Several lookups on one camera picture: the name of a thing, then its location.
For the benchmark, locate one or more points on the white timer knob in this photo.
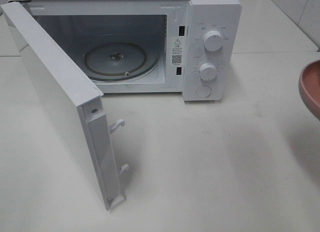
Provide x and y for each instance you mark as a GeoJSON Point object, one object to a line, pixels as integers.
{"type": "Point", "coordinates": [208, 71]}

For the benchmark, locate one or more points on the white microwave door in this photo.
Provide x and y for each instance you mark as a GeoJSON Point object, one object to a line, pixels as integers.
{"type": "Point", "coordinates": [72, 102]}

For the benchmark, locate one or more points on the pink round plate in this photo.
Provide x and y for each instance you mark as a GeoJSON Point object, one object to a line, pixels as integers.
{"type": "Point", "coordinates": [309, 87]}

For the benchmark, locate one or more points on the glass microwave turntable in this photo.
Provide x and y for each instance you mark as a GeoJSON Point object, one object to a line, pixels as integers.
{"type": "Point", "coordinates": [119, 61]}

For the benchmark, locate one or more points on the white warning label sticker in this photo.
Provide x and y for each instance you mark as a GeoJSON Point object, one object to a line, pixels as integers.
{"type": "Point", "coordinates": [177, 49]}

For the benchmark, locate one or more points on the white microwave oven body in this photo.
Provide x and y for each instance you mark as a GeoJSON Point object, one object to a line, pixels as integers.
{"type": "Point", "coordinates": [78, 26]}

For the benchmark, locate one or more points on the upper white power knob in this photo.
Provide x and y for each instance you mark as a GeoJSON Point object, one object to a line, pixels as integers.
{"type": "Point", "coordinates": [213, 40]}

